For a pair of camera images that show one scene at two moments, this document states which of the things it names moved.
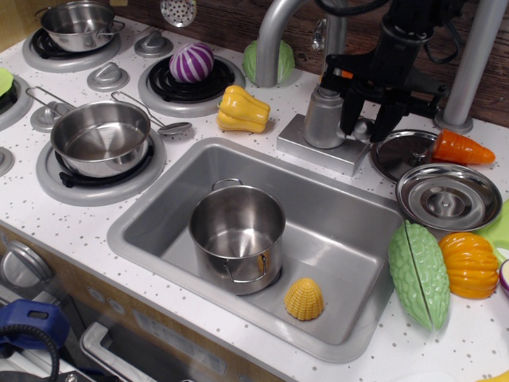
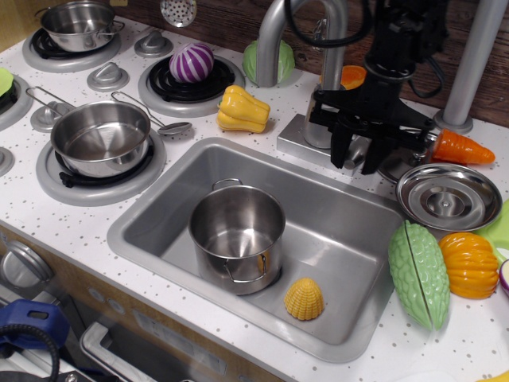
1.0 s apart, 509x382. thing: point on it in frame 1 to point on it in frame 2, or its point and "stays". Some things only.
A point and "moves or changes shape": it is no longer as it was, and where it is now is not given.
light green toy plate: (497, 234) stays
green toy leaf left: (6, 79) stays
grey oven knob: (21, 267) stays
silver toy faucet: (316, 137) stays
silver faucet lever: (363, 127) moves or changes shape
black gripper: (382, 79) to (375, 107)
